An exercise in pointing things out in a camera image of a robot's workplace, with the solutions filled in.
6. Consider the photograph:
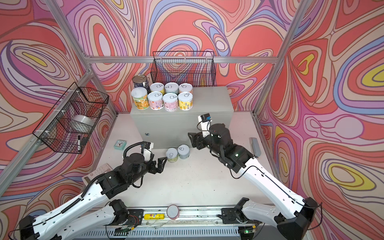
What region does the black wire basket back wall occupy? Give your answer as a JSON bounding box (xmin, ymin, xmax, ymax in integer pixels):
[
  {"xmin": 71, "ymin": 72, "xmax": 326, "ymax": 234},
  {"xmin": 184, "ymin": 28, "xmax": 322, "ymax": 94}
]
[{"xmin": 151, "ymin": 50, "xmax": 216, "ymax": 87}]

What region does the pink calculator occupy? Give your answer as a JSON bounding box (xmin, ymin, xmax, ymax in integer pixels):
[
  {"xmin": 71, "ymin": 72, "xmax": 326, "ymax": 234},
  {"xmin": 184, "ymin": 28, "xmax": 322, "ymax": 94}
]
[{"xmin": 82, "ymin": 164, "xmax": 113, "ymax": 186}]

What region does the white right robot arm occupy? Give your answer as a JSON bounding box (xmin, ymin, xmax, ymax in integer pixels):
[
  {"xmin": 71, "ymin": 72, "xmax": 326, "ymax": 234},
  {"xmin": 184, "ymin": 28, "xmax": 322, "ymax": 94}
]
[{"xmin": 188, "ymin": 122, "xmax": 319, "ymax": 240}]

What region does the dark blue tin can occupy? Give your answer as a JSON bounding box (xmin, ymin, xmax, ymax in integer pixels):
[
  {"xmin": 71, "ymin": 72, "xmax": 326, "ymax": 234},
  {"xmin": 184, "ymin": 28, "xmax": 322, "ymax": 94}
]
[{"xmin": 132, "ymin": 75, "xmax": 151, "ymax": 94}]

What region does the yellow can pull tab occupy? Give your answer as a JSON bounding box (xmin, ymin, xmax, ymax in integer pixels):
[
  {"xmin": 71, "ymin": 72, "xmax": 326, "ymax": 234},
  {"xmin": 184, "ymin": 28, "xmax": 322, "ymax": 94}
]
[{"xmin": 150, "ymin": 83, "xmax": 166, "ymax": 95}]

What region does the black wire basket left wall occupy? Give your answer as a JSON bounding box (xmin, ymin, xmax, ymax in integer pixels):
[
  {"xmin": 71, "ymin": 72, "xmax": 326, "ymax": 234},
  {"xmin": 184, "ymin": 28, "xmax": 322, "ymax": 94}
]
[{"xmin": 33, "ymin": 83, "xmax": 109, "ymax": 154}]

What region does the teal can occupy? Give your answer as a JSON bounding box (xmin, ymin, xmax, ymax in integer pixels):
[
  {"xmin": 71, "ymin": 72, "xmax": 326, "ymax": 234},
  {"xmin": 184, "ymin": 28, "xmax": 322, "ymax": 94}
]
[{"xmin": 165, "ymin": 83, "xmax": 179, "ymax": 95}]

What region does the black marker in basket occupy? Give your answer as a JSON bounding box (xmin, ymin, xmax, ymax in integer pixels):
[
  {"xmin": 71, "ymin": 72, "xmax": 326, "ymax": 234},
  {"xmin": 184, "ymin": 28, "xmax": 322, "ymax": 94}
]
[{"xmin": 77, "ymin": 135, "xmax": 82, "ymax": 153}]

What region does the teal can pull tab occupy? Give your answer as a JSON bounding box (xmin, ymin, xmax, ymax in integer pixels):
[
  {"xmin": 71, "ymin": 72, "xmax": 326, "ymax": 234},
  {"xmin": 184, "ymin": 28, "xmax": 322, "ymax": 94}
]
[{"xmin": 177, "ymin": 145, "xmax": 190, "ymax": 160}]

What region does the black wire basket wall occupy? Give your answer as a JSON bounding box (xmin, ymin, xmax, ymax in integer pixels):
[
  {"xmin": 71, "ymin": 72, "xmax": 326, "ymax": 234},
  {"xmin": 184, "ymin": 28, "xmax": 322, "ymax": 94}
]
[
  {"xmin": 151, "ymin": 50, "xmax": 216, "ymax": 87},
  {"xmin": 33, "ymin": 83, "xmax": 109, "ymax": 154}
]

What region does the orange pink can pull tab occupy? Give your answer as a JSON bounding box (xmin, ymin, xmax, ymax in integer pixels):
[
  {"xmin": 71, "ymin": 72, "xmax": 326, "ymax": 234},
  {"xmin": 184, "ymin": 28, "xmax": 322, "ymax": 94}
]
[{"xmin": 179, "ymin": 83, "xmax": 193, "ymax": 94}]

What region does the pink can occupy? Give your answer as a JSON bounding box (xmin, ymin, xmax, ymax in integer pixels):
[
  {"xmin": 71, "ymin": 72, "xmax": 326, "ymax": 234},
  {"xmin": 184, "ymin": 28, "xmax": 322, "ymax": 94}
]
[{"xmin": 148, "ymin": 91, "xmax": 164, "ymax": 111}]

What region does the white roll in basket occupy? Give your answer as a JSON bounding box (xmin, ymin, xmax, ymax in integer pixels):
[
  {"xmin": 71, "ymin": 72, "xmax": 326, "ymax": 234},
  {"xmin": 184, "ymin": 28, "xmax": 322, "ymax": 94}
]
[{"xmin": 70, "ymin": 115, "xmax": 95, "ymax": 134}]

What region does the green can pull tab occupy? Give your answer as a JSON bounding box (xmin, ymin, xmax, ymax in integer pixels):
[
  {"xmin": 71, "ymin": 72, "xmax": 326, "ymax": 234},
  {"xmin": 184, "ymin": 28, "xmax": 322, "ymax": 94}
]
[{"xmin": 166, "ymin": 148, "xmax": 179, "ymax": 163}]

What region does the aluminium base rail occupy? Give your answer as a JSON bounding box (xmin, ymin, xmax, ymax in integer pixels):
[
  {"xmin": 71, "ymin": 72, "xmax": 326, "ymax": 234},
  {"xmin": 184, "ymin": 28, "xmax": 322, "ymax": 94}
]
[{"xmin": 50, "ymin": 205, "xmax": 313, "ymax": 240}]

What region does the grey metal cabinet box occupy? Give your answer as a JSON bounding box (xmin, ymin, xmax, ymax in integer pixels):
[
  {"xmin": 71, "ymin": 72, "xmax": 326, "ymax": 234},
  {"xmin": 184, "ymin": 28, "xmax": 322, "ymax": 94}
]
[{"xmin": 130, "ymin": 87, "xmax": 234, "ymax": 149}]

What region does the mint green alarm clock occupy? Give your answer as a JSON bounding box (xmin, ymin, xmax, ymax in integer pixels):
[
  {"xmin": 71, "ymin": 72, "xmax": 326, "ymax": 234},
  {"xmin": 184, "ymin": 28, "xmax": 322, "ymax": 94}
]
[{"xmin": 114, "ymin": 140, "xmax": 127, "ymax": 151}]

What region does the pink can fruit print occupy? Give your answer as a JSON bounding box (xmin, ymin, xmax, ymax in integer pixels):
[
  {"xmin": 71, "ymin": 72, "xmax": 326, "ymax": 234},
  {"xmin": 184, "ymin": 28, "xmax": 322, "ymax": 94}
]
[{"xmin": 163, "ymin": 93, "xmax": 179, "ymax": 112}]

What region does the yellow green can plastic lid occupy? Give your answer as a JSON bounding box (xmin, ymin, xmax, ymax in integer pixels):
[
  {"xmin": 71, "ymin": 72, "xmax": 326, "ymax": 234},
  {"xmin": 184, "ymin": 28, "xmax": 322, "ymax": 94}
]
[{"xmin": 131, "ymin": 87, "xmax": 149, "ymax": 110}]

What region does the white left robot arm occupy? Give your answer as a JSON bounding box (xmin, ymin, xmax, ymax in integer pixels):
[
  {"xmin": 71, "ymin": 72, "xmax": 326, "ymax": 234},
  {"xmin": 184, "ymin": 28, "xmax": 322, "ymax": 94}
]
[{"xmin": 19, "ymin": 153, "xmax": 167, "ymax": 240}]

